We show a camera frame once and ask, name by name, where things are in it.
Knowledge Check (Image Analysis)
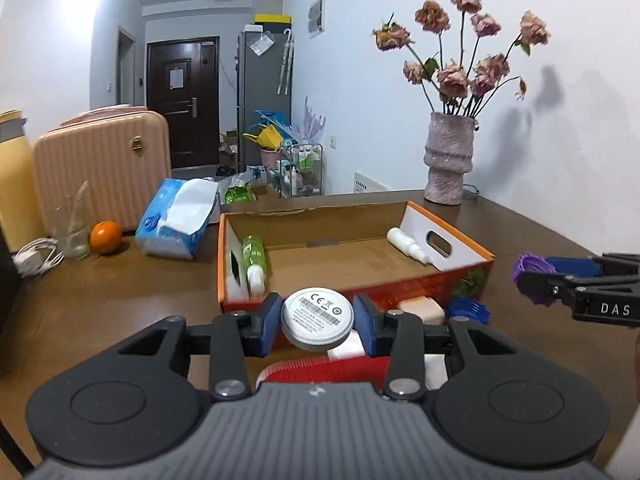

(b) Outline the cream power adapter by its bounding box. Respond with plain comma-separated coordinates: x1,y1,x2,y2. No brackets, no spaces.
397,297,446,326

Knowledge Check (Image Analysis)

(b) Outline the white folded umbrella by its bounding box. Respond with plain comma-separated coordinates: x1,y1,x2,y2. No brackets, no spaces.
276,29,295,96

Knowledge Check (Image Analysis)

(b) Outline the green bottle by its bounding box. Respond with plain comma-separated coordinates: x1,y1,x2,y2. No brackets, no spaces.
242,235,267,297

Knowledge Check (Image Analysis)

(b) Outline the dark brown entrance door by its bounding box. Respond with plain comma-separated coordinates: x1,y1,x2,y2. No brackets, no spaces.
146,36,221,171

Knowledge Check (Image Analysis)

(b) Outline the white low wall vent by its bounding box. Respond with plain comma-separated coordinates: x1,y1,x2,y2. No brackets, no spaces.
354,171,391,193

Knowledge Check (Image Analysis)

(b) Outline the green packet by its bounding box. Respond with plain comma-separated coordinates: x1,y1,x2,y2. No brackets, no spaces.
225,184,256,204

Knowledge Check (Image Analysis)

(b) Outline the purple ridged cap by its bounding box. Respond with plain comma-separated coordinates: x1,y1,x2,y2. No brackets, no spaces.
511,253,558,307

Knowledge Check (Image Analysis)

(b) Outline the small cardboard carton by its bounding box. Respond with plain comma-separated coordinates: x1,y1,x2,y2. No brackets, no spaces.
220,130,241,166

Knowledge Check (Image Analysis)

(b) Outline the dried pink rose bouquet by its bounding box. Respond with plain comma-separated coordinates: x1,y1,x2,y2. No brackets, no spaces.
371,0,551,118

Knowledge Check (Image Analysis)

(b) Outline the white wall panel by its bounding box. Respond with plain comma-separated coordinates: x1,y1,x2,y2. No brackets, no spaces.
307,0,327,39

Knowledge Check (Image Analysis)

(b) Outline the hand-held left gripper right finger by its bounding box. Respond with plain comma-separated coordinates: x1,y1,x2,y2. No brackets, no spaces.
352,294,521,403

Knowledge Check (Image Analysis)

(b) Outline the blue ridged cap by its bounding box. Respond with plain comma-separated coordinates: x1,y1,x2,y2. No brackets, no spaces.
446,297,492,324

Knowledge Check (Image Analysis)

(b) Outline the round white tin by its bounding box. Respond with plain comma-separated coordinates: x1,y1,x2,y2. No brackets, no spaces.
280,286,356,352

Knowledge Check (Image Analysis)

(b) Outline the orange fruit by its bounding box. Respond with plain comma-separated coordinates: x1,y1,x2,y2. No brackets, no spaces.
90,220,123,255

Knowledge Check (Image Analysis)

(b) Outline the wire cart with bottles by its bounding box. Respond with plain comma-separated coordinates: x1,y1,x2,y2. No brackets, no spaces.
279,142,326,197

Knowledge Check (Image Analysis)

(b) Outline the orange cardboard box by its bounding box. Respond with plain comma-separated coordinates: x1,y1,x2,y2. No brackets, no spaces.
216,200,496,314

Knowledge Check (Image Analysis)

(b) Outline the clear plastic bag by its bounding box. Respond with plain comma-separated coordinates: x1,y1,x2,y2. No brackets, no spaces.
248,32,276,57

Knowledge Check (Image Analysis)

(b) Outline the red ribbed plastic item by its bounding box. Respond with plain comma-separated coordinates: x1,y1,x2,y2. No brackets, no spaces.
255,357,401,396

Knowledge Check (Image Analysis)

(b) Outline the pale purple feathery decoration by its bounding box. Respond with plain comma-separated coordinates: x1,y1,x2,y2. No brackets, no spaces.
292,97,328,146

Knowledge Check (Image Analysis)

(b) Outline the white spray bottle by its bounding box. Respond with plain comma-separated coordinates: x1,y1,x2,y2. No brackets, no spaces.
386,227,432,265

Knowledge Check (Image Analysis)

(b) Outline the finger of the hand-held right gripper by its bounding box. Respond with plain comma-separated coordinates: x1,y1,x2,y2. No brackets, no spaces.
545,252,640,277
517,271,640,298

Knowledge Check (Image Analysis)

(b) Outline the blue tissue pack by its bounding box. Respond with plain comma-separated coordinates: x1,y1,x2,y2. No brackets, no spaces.
135,177,221,261

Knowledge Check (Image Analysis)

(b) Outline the coiled white cable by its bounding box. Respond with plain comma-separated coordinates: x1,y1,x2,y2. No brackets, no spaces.
12,238,65,277

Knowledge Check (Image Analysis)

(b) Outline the yellow thermos flask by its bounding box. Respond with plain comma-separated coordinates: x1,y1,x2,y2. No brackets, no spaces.
0,109,43,251

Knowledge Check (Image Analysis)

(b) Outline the yellow watering can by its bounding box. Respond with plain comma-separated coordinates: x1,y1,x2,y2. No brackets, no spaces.
244,125,283,151

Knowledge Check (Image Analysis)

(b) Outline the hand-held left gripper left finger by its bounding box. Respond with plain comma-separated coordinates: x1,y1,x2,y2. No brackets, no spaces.
117,292,284,403

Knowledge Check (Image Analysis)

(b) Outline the grey refrigerator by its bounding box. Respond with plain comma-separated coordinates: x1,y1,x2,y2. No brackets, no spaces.
239,22,295,171

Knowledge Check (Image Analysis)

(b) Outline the clear drinking glass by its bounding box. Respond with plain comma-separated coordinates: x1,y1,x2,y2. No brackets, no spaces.
42,182,92,260

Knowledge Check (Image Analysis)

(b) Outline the grey ceramic flower vase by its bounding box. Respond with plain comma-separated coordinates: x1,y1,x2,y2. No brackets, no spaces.
423,112,480,206

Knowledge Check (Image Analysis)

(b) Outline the pink ribbed suitcase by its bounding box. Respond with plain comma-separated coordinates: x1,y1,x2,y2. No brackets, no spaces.
32,105,172,233

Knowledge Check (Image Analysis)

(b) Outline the dark object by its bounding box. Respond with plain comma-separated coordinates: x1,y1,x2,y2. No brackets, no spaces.
0,235,23,376

